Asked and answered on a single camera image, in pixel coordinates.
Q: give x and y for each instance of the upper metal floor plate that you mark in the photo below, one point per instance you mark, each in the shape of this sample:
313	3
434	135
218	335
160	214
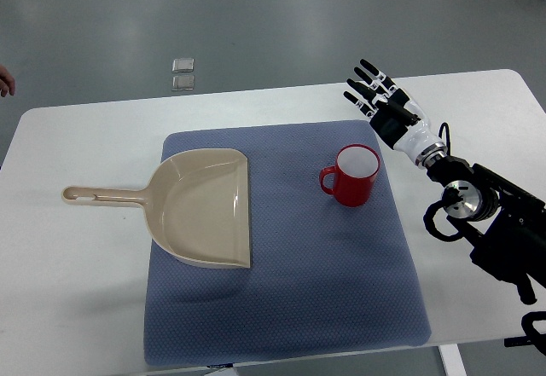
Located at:
184	64

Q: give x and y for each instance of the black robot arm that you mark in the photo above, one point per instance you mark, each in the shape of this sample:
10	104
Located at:
504	224

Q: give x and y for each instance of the blue grey mat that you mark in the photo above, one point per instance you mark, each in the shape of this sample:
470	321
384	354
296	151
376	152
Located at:
325	278

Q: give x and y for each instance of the beige plastic dustpan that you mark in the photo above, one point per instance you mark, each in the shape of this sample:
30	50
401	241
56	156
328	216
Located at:
196	206

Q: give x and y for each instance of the person hand at edge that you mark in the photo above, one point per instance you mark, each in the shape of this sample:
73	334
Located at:
7	82

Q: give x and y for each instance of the metal floor plate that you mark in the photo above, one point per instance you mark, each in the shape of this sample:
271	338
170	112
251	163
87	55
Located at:
184	64
183	82

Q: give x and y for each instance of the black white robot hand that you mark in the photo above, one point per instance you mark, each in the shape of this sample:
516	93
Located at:
394	115

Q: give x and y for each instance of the lower metal floor plate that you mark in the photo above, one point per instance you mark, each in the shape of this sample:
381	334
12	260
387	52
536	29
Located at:
183	82

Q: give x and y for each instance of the red cup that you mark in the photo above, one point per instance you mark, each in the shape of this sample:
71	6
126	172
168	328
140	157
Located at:
351	179

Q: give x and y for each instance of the white table leg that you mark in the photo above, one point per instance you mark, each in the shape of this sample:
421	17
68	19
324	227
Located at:
452	360

